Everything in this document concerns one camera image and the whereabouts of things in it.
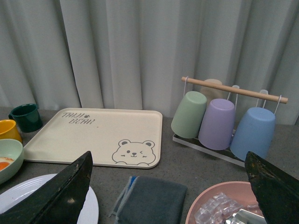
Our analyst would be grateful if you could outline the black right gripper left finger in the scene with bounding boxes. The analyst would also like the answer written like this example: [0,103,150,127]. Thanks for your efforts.
[0,151,93,224]

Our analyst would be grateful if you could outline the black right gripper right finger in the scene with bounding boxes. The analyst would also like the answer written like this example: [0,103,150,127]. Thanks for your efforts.
[245,151,299,224]

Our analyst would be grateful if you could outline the white ribbed plate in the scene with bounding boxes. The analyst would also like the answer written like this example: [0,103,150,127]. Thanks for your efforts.
[0,174,99,224]

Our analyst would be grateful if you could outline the pink bowl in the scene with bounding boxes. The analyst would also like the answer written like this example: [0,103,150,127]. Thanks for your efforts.
[185,181,263,224]

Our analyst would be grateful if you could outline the metal scoop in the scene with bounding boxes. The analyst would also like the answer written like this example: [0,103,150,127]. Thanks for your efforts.
[223,209,267,224]

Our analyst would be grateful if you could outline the clear ice cubes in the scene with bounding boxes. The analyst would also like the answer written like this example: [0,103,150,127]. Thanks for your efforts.
[194,192,262,224]

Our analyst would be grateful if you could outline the cup rack with wooden bar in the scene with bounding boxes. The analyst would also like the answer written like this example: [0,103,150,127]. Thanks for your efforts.
[172,77,288,167]

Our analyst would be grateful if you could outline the blue cup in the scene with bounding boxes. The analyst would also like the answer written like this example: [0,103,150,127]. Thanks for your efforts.
[230,107,276,161]

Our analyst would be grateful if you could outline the fried egg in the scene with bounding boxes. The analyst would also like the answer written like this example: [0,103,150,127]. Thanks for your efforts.
[0,157,14,171]

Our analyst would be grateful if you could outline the light green bowl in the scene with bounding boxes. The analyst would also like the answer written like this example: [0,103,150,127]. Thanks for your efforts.
[0,139,24,184]

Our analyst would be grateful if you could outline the beige bear tray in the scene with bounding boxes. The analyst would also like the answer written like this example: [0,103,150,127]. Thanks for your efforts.
[24,108,163,169]

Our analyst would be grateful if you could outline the grey cloth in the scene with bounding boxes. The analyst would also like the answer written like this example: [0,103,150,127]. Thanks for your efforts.
[111,176,187,224]

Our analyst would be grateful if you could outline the purple cup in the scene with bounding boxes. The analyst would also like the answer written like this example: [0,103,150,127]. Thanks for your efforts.
[198,98,235,150]

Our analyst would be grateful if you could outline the yellow mug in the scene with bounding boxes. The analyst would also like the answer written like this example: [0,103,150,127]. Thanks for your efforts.
[0,119,22,143]

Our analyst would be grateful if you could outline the dark green mug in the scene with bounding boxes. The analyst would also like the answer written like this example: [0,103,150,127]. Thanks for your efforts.
[8,104,43,133]

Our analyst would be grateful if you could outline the green cup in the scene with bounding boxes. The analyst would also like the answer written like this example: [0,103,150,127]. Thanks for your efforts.
[171,91,207,139]

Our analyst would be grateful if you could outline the beige cup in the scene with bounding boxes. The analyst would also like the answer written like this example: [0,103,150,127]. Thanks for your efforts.
[200,79,224,106]

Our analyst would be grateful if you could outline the grey curtain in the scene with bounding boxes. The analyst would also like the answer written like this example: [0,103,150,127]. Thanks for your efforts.
[0,0,299,125]

